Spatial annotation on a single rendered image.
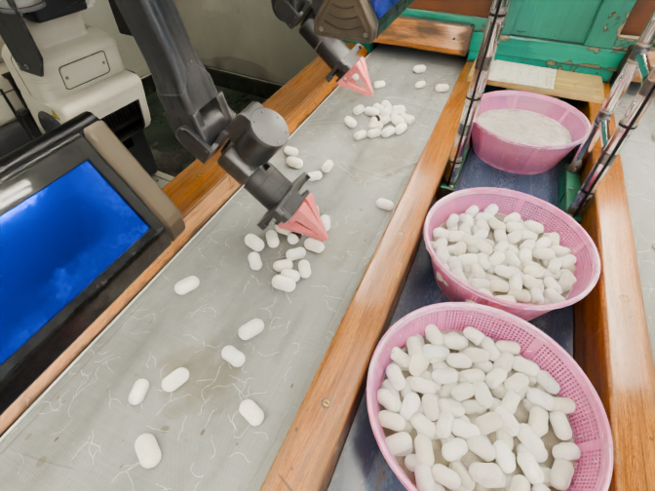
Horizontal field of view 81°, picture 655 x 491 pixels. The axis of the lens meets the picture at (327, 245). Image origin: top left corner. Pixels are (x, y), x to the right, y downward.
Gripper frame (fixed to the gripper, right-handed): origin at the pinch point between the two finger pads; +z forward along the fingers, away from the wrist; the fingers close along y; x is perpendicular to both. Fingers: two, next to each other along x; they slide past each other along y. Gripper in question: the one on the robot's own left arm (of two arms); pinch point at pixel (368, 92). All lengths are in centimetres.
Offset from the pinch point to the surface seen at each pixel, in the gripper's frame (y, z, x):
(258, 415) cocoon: -71, 12, -4
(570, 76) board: 39, 36, -25
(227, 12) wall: 136, -82, 115
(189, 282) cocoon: -58, -2, 8
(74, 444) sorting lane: -81, 0, 9
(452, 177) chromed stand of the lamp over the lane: -13.1, 23.0, -9.2
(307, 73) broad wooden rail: 14.7, -13.9, 18.9
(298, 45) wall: 132, -37, 91
